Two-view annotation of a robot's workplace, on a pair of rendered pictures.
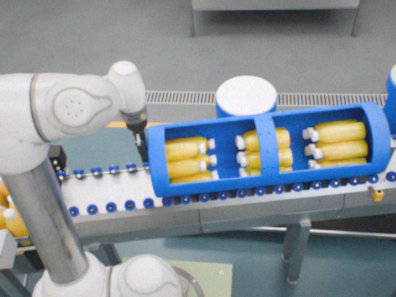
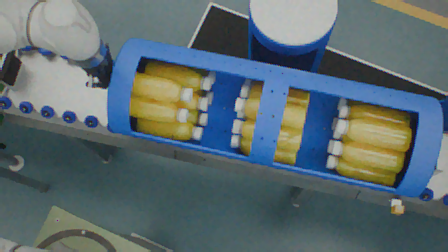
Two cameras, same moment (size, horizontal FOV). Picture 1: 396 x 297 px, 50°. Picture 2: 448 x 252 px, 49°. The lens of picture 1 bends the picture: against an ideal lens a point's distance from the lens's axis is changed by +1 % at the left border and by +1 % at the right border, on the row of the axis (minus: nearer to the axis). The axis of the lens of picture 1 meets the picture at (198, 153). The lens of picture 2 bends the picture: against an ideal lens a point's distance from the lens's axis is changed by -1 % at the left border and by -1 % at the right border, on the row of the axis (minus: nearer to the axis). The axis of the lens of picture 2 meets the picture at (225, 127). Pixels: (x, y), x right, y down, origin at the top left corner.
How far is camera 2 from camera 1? 0.73 m
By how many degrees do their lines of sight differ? 27
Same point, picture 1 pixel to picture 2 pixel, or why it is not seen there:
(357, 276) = (370, 221)
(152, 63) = not seen: outside the picture
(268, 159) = (261, 148)
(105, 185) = (74, 77)
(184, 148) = (160, 91)
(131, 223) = (94, 136)
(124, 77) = (55, 30)
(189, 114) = not seen: outside the picture
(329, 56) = not seen: outside the picture
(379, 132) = (420, 164)
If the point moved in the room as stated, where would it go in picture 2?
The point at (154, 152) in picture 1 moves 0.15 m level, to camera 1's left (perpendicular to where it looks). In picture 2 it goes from (116, 93) to (63, 81)
